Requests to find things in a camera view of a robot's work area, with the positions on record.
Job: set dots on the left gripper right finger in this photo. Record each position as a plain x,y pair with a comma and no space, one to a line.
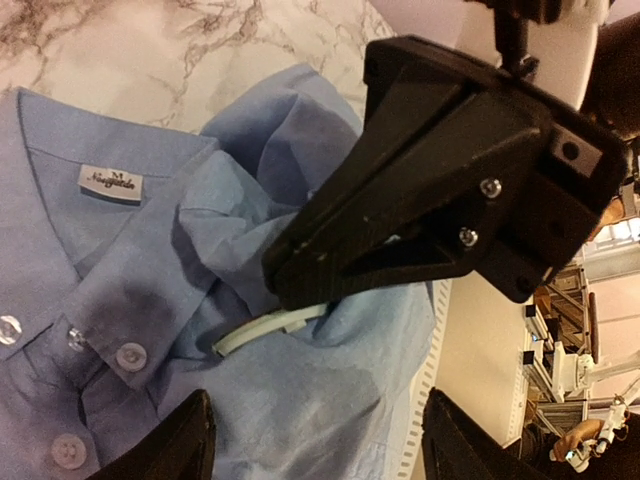
455,447

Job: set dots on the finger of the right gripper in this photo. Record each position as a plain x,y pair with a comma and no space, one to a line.
455,190
349,205

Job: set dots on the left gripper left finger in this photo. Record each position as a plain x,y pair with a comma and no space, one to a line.
182,446

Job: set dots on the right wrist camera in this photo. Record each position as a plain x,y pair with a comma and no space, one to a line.
513,34

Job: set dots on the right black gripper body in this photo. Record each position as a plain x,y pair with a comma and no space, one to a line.
577,170

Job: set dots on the blue button-up shirt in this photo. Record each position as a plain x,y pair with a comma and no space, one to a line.
127,251

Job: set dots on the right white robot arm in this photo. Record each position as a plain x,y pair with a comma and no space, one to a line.
476,158

